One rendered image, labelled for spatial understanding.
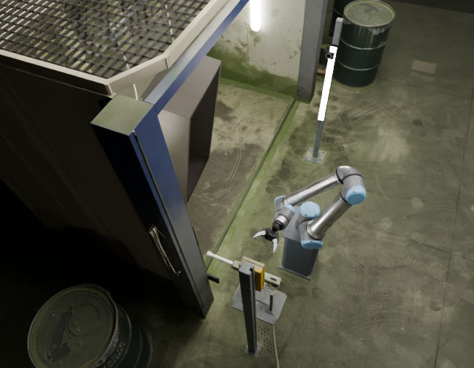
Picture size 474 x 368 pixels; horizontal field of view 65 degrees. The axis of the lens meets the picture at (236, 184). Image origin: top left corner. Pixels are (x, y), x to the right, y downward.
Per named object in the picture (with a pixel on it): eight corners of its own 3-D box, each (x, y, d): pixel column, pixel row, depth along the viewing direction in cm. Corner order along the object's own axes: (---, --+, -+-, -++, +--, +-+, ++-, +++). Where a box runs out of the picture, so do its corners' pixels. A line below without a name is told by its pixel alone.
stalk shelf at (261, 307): (230, 307, 248) (230, 306, 247) (244, 277, 260) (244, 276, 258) (274, 326, 239) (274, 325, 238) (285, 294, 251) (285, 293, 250)
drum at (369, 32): (332, 60, 518) (343, -2, 446) (375, 63, 509) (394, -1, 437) (331, 87, 484) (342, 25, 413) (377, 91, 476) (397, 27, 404)
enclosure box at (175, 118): (149, 194, 336) (137, 100, 235) (176, 146, 368) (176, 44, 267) (185, 207, 334) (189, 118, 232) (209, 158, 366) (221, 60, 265)
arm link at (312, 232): (315, 231, 283) (369, 175, 224) (317, 253, 273) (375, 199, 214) (296, 228, 280) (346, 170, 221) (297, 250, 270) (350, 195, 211)
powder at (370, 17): (345, 1, 447) (345, -1, 446) (391, 2, 439) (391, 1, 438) (344, 25, 416) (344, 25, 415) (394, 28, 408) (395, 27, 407)
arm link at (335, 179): (353, 155, 227) (270, 198, 267) (356, 171, 220) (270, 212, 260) (363, 164, 234) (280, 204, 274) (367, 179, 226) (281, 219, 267)
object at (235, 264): (280, 290, 237) (282, 277, 218) (277, 297, 234) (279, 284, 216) (212, 263, 250) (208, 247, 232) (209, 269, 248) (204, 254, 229)
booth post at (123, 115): (205, 317, 321) (128, 136, 136) (187, 309, 326) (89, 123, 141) (214, 299, 330) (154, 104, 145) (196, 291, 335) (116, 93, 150)
